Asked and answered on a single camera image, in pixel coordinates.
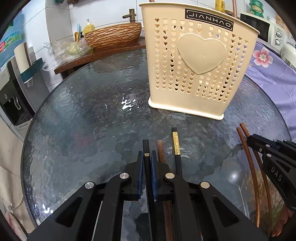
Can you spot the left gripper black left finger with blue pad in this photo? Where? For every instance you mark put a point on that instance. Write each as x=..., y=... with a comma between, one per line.
x=94, y=211

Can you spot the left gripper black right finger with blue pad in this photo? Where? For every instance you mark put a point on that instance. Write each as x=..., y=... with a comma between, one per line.
x=200, y=213

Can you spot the person hand under gripper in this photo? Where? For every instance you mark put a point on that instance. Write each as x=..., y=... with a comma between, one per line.
x=283, y=218

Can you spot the black chopstick long gold band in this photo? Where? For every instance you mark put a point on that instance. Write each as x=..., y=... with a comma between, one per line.
x=177, y=152

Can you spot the purple floral cloth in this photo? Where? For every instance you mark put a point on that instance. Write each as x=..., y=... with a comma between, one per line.
x=277, y=80

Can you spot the white electric kettle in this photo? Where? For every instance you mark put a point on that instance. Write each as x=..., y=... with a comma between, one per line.
x=288, y=55

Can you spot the white microwave oven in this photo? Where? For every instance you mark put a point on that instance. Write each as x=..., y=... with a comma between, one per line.
x=270, y=33

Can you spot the beige perforated utensil holder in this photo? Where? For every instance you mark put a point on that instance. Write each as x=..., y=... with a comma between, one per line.
x=196, y=57

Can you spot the water dispenser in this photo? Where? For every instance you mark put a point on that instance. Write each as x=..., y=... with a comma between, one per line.
x=20, y=101

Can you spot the green stacked noodle cups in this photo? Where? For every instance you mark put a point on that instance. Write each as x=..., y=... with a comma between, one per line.
x=256, y=8

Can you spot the yellow roll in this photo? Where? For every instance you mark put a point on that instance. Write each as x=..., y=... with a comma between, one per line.
x=220, y=5

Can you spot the clear plastic bag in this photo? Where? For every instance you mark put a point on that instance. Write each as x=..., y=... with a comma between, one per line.
x=63, y=51

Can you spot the teal cup holder with cups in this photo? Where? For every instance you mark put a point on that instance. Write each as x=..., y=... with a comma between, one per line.
x=26, y=69

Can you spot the woven brown basin sink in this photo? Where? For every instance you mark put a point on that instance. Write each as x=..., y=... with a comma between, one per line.
x=115, y=35

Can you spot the dark wooden counter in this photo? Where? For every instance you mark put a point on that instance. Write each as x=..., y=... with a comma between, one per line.
x=70, y=67

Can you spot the yellow soap dispenser bottle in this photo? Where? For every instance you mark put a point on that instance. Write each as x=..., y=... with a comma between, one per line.
x=88, y=28

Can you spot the blue water jug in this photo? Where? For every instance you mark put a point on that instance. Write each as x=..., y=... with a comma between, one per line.
x=12, y=38

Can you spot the brass faucet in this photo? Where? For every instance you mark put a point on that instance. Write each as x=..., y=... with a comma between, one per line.
x=131, y=15

